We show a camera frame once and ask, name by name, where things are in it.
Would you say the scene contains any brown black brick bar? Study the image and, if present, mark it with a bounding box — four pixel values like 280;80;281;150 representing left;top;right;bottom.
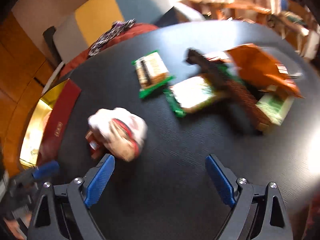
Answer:
186;48;271;132

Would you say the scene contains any green tea box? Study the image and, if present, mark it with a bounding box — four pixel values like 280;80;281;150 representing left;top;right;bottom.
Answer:
256;93;294;126

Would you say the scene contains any cracker pack green label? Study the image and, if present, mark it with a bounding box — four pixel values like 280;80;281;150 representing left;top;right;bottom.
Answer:
164;75;221;118

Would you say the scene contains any cracker pack with black stripe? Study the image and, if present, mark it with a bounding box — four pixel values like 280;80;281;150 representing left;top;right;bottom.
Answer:
132;50;175;99

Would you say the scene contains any orange snack bag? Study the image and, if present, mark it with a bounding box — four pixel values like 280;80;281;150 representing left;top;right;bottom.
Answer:
225;43;303;99

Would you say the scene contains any red gold tray box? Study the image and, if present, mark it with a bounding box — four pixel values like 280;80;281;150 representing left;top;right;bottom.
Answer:
20;79;81;167

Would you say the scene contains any leopard print cloth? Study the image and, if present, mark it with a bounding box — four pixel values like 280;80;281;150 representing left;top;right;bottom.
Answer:
88;19;136;57

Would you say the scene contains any red quilted jacket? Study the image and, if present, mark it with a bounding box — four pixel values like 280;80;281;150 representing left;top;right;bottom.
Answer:
59;23;158;78

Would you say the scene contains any wooden side table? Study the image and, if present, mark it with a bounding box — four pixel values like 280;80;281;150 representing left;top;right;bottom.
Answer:
188;0;271;22

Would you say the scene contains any yellow blue grey armchair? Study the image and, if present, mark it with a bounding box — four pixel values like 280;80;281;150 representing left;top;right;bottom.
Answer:
43;0;204;63

